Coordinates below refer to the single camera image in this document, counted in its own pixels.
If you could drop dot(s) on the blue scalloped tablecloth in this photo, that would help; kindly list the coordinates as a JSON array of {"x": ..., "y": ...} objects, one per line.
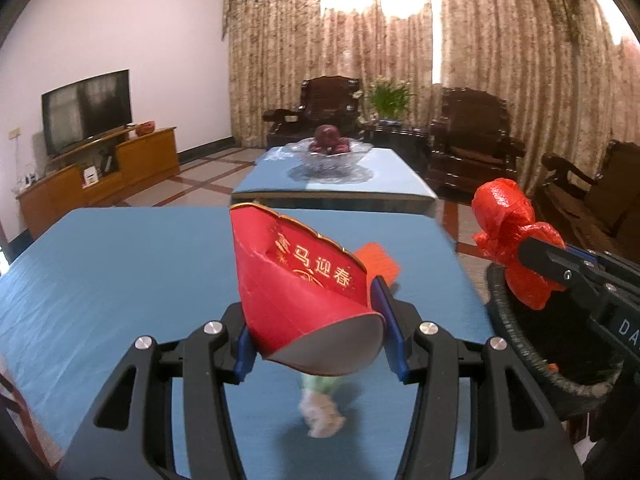
[{"x": 125, "y": 270}]

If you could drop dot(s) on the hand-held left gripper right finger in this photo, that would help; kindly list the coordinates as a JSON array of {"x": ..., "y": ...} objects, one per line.
[{"x": 387, "y": 320}]

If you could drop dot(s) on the white box in cabinet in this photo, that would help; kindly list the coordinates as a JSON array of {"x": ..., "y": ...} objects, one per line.
[{"x": 90, "y": 176}]

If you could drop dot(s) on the green wrapper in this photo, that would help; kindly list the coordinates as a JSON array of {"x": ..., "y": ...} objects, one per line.
[{"x": 322, "y": 405}]

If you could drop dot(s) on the black bag lined trash bin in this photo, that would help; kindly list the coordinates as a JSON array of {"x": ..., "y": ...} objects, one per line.
[{"x": 505, "y": 320}]

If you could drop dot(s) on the white lace doily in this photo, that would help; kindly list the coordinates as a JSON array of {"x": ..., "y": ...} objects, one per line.
[{"x": 362, "y": 176}]

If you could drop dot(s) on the dark wooden side table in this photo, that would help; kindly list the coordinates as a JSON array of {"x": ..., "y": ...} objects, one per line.
[{"x": 400, "y": 145}]

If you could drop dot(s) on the dark wooden armchair with cushion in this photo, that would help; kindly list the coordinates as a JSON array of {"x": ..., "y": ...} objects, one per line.
[{"x": 470, "y": 135}]

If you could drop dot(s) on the red plastic bag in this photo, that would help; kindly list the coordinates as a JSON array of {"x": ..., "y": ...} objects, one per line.
[{"x": 500, "y": 210}]

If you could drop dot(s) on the dark wooden sofa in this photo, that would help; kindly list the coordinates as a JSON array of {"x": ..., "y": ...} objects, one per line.
[{"x": 600, "y": 200}]

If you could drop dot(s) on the flat screen television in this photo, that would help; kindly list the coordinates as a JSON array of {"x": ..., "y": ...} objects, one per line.
[{"x": 85, "y": 110}]

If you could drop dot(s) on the wooden television cabinet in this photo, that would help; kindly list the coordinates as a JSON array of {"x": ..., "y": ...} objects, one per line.
[{"x": 145, "y": 160}]

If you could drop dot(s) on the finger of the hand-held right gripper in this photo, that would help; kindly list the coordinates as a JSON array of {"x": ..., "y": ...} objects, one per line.
[
  {"x": 550, "y": 257},
  {"x": 617, "y": 264}
]

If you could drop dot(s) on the blue and white tablecloth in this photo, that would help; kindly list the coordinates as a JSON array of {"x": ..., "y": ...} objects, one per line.
[{"x": 395, "y": 175}]

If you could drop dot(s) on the beige patterned curtain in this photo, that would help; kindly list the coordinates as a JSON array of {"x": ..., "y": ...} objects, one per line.
[{"x": 500, "y": 35}]

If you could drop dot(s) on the red paper cup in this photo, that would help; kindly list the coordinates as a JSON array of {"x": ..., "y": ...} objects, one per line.
[{"x": 280, "y": 305}]

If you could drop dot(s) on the red ornament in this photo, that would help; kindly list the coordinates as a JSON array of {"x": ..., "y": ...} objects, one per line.
[{"x": 145, "y": 128}]

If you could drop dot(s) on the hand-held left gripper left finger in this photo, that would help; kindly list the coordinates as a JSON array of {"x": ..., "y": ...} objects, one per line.
[{"x": 243, "y": 355}]

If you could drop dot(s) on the red apple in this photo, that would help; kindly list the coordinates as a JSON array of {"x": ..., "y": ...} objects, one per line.
[
  {"x": 343, "y": 148},
  {"x": 326, "y": 135},
  {"x": 316, "y": 148}
]

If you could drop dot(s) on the glass fruit bowl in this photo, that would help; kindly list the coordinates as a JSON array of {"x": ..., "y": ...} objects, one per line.
[{"x": 332, "y": 160}]

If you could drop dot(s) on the green potted plant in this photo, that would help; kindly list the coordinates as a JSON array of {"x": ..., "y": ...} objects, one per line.
[{"x": 387, "y": 100}]

